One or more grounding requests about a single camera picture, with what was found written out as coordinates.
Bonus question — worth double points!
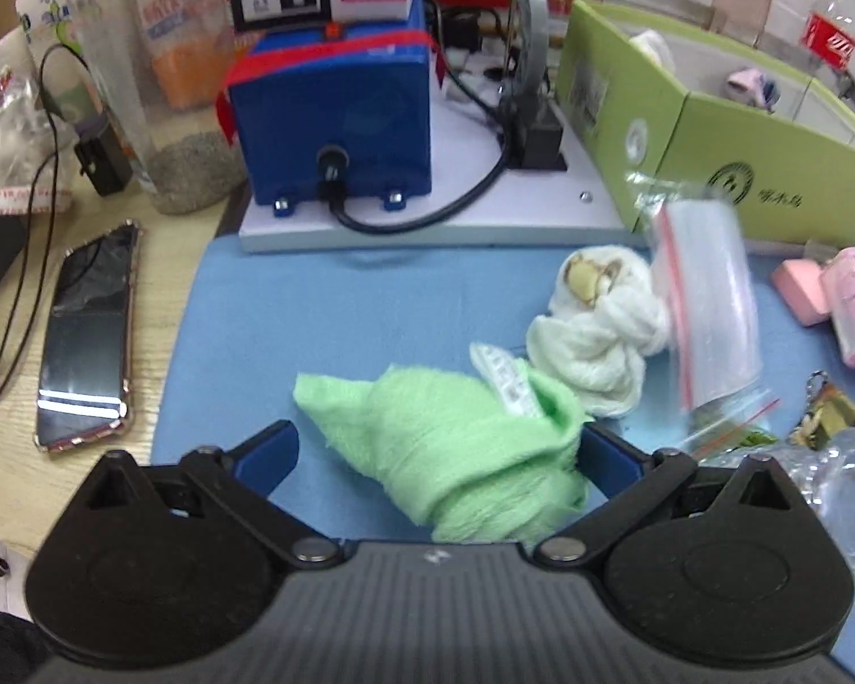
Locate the blue mat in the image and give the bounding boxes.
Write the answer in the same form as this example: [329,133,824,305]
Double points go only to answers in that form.
[149,235,855,471]

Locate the thin black cable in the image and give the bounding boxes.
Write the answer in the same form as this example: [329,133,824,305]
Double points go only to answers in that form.
[0,43,101,429]

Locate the black power adapter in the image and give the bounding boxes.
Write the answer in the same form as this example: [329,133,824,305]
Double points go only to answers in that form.
[73,124,135,197]

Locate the green cardboard box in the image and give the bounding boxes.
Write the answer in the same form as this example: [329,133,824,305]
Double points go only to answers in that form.
[556,0,855,247]

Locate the smartphone in clear case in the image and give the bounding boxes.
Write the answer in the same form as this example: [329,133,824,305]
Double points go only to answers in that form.
[35,221,144,457]

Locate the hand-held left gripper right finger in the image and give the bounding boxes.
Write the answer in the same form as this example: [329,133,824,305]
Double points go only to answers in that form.
[534,424,799,571]

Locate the white plush toy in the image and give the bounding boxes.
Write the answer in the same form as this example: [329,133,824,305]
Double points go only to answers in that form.
[627,30,674,76]

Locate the crumpled clear plastic bag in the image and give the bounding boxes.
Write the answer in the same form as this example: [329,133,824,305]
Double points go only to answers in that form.
[0,71,76,218]

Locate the blue sealer machine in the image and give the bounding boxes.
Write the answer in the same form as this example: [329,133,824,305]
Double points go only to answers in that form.
[214,0,446,218]

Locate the clear measuring jug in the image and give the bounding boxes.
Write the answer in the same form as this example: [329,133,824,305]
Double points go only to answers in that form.
[60,0,250,216]

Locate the thick black cable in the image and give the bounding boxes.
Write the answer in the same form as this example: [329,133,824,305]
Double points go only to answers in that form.
[317,7,514,233]

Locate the soda bottle with red label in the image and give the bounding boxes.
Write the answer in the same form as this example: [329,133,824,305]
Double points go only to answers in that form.
[798,0,855,76]

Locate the red tape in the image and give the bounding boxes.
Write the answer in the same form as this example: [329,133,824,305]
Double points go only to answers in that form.
[214,32,446,144]

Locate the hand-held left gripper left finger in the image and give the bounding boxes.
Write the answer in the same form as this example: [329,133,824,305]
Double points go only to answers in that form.
[85,419,343,571]

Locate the white towel with duck print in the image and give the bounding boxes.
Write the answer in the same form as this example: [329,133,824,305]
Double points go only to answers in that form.
[526,243,674,420]

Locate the green striped bag item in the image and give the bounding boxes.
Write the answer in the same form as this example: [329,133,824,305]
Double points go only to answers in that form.
[787,370,855,450]

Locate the green towel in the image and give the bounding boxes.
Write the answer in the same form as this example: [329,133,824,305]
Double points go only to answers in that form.
[294,360,591,546]

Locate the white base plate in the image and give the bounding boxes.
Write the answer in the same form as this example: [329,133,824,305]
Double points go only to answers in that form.
[238,107,632,254]

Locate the pink block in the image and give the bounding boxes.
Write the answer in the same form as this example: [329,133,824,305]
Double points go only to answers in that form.
[769,256,838,329]

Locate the clear zip bag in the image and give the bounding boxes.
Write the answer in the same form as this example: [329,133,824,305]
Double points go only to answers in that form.
[630,171,781,457]

